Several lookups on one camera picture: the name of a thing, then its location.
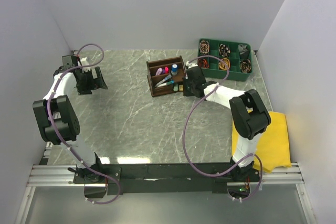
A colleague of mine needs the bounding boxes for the orange navy striped rolled tie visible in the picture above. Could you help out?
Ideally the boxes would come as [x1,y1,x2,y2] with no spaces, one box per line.
[197,59,209,69]

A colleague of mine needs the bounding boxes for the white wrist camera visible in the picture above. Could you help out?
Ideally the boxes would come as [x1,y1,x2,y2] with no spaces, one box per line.
[79,57,91,72]
[185,61,198,69]

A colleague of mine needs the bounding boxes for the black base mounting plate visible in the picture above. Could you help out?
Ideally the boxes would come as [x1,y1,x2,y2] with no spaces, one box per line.
[67,163,260,195]

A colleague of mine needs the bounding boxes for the yellow folded cloth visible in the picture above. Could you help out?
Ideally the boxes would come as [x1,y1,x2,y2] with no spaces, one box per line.
[231,110,292,174]

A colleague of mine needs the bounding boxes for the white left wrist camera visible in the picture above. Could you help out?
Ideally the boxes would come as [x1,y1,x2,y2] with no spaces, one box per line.
[79,57,91,72]

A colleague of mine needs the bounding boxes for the blue grey glue stick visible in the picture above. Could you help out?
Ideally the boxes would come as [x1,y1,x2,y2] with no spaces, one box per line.
[171,64,178,76]

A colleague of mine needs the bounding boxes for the dark patterned rolled tie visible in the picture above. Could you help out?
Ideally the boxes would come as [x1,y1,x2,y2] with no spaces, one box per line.
[218,44,230,57]

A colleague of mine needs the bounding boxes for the brown wooden desk organizer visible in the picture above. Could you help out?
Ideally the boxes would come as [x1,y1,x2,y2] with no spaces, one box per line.
[146,56,186,97]

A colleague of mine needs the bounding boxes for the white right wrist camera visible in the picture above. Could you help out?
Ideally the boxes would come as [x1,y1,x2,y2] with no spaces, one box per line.
[185,61,198,69]

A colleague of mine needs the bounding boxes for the yellow patterned rolled tie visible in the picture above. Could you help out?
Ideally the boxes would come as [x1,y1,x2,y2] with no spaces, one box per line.
[218,57,230,71]

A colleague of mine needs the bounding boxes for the lilac pen case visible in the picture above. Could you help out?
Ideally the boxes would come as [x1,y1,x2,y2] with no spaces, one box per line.
[155,68,163,76]

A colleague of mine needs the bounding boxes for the black beige floral rolled tie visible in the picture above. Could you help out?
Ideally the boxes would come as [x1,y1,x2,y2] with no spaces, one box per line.
[239,59,251,73]

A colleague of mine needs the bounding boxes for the green divided storage tray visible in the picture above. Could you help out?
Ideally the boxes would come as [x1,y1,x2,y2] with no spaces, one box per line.
[198,38,253,81]

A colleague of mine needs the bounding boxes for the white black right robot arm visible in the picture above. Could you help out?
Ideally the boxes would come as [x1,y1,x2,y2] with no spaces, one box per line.
[183,64,271,181]

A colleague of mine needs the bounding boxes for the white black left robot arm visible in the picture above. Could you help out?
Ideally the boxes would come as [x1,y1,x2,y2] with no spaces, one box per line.
[33,55,108,183]

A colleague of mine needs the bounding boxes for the aluminium frame rail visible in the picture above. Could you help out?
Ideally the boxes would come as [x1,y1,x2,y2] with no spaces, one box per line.
[27,163,304,187]

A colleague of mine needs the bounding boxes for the green cap white marker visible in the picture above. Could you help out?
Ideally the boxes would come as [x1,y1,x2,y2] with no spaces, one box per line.
[155,80,175,88]

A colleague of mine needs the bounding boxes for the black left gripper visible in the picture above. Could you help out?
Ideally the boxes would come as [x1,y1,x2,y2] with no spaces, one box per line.
[77,67,108,95]

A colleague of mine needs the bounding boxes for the pink black floral rolled tie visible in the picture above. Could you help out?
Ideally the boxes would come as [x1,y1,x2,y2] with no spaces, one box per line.
[199,40,210,55]

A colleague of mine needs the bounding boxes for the grey folded cloth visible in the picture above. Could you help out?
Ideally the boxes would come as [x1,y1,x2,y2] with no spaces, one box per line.
[238,44,250,59]

